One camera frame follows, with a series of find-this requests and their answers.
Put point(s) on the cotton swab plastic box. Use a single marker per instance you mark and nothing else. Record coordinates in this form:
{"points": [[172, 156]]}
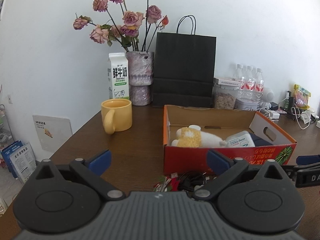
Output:
{"points": [[238, 140]]}

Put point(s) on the dried pink rose bouquet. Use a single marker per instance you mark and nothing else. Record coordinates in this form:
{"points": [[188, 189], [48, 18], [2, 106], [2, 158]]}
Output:
{"points": [[133, 29]]}

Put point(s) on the yellow ceramic mug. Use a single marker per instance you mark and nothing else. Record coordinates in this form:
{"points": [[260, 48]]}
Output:
{"points": [[116, 115]]}

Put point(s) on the red fabric rose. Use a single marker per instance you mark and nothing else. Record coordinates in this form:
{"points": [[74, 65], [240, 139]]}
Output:
{"points": [[167, 183]]}

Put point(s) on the yellow white plush toy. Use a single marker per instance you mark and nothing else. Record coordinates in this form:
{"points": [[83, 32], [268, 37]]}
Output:
{"points": [[193, 137]]}

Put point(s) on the white green milk carton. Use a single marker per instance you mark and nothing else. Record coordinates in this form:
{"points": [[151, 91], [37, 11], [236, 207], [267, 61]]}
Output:
{"points": [[118, 76]]}

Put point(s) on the clear jar of nuts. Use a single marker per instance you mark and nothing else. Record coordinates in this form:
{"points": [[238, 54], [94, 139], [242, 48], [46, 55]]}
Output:
{"points": [[224, 96]]}

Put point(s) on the red pumpkin cardboard box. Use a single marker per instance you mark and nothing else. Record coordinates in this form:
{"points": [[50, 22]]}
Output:
{"points": [[223, 123]]}

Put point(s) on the flat white box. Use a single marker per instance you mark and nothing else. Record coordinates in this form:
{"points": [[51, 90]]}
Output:
{"points": [[227, 82]]}

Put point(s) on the wire storage rack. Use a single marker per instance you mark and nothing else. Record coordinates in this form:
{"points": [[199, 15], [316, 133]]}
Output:
{"points": [[6, 137]]}

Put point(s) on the black paper bag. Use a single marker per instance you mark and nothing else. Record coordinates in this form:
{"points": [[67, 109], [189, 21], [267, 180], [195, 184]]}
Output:
{"points": [[184, 68]]}

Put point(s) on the black phone stand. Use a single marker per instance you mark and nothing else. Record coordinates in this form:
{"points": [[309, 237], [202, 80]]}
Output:
{"points": [[288, 102]]}

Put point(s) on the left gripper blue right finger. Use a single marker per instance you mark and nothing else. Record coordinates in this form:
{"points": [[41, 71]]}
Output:
{"points": [[228, 171]]}

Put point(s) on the yellow snack packet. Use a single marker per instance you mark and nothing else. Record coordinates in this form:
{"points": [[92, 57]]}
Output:
{"points": [[301, 96]]}

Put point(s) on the white sign board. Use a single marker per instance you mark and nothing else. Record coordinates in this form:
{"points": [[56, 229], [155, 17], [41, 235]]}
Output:
{"points": [[52, 132]]}

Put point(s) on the decorated tin box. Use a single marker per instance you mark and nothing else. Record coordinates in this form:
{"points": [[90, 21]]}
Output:
{"points": [[245, 105]]}

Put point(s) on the braided cable pink tie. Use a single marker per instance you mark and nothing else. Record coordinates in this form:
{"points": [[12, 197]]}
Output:
{"points": [[191, 181]]}

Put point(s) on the purple textured vase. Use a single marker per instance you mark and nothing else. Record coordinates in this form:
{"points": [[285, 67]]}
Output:
{"points": [[140, 76]]}

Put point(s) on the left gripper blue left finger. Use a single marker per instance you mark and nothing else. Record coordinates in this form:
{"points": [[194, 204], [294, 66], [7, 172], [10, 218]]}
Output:
{"points": [[89, 172]]}

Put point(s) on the white wired earphones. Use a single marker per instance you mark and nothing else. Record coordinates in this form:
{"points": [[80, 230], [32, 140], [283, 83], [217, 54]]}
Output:
{"points": [[266, 112]]}

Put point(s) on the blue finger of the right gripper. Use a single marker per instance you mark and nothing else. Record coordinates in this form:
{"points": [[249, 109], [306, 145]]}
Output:
{"points": [[308, 159]]}

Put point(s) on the water bottle red label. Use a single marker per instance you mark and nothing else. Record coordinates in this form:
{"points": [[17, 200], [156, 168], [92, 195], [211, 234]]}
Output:
{"points": [[259, 85], [239, 77], [249, 84]]}

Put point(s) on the white round robot toy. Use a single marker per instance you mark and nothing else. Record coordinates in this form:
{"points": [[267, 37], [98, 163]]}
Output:
{"points": [[266, 98]]}

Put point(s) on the blue white booklets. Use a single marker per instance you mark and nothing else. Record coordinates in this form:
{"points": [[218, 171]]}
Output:
{"points": [[20, 160]]}

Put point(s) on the white charger block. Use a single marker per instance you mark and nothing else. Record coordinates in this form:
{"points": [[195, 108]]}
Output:
{"points": [[273, 115]]}

